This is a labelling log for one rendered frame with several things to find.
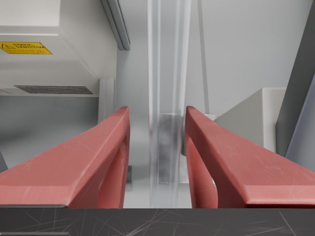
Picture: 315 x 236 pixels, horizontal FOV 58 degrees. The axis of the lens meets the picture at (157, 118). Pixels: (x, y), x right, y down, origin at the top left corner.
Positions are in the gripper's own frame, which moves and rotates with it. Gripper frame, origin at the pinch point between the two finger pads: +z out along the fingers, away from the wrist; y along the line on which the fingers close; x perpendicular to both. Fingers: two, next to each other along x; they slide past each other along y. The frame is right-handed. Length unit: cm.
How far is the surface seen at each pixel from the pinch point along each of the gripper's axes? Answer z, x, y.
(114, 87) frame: 55, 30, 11
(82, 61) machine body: 48, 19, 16
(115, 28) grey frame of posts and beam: 80, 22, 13
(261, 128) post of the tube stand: 8.7, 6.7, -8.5
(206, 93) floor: 82, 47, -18
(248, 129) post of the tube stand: 11.4, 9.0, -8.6
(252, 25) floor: 100, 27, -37
